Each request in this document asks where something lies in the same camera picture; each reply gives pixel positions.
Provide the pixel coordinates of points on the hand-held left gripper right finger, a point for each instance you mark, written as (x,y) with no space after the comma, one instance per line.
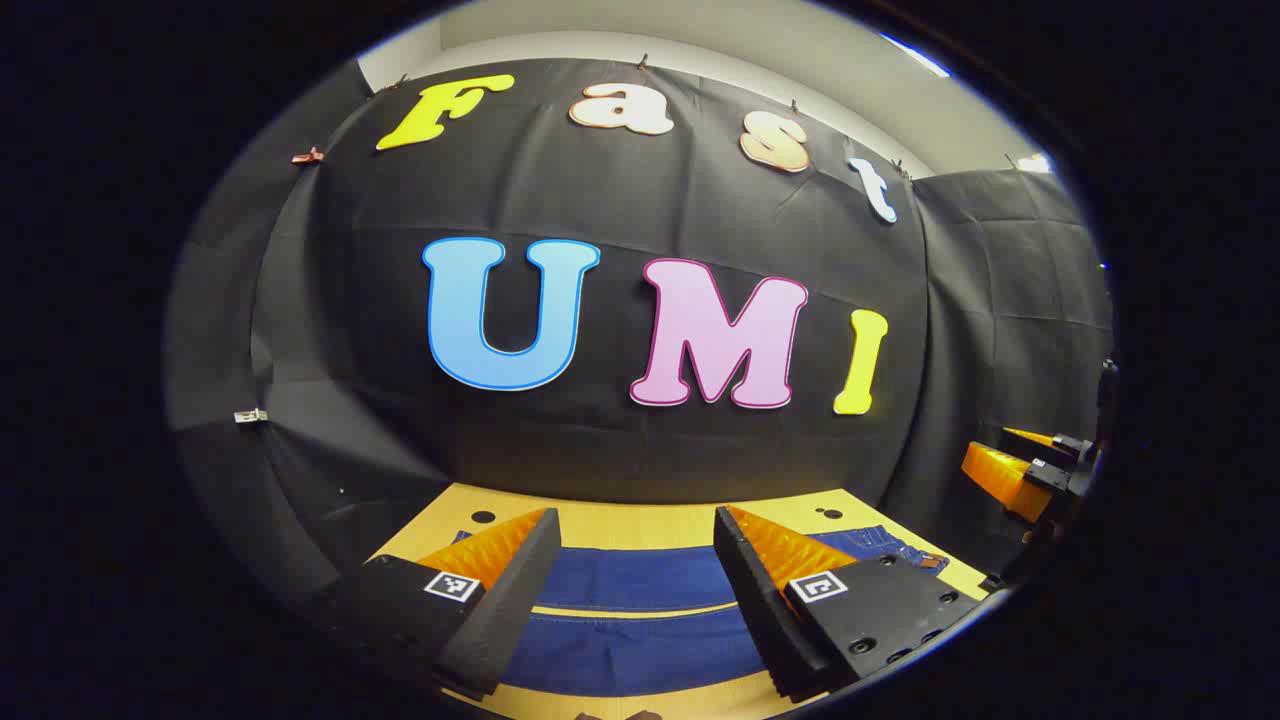
(755,610)

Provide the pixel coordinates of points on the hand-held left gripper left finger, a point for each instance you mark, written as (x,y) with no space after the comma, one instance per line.
(505,610)

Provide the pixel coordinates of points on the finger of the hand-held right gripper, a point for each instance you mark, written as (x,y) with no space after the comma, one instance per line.
(1035,438)
(1000,480)

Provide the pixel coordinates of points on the silver metal clip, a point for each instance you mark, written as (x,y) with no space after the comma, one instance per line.
(250,415)

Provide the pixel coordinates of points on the blue denim jeans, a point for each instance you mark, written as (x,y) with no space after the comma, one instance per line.
(640,580)

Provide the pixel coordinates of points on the black backdrop cloth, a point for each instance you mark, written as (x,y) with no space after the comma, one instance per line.
(650,200)

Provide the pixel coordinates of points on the red clip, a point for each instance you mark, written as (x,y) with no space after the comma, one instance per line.
(308,157)

